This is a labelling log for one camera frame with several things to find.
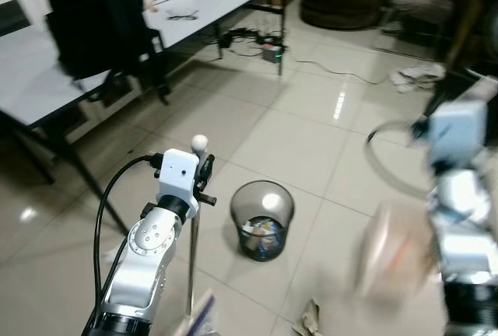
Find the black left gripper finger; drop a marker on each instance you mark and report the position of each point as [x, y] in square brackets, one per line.
[207, 162]

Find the pink brown dustpan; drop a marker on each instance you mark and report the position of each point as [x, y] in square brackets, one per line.
[393, 250]

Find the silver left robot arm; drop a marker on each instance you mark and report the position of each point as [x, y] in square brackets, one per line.
[148, 250]

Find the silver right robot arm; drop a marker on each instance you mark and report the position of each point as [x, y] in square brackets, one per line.
[467, 235]

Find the grey translucent waste bin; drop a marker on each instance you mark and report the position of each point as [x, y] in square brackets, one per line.
[262, 219]

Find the black eyeglasses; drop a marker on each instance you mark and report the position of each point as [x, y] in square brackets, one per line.
[184, 15]

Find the white table with black legs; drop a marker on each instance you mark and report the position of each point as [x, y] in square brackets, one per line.
[226, 1]

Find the crumpled brown paper scrap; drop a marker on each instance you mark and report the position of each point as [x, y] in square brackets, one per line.
[311, 319]

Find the person in black jacket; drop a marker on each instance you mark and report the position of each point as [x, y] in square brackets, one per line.
[97, 29]

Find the brown round armchair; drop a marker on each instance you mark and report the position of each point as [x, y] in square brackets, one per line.
[342, 1]

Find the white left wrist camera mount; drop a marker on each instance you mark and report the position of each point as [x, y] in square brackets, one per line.
[177, 174]

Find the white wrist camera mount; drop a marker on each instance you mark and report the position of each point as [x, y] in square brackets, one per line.
[177, 174]
[457, 130]

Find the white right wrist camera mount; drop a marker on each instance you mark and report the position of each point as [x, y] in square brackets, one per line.
[457, 130]

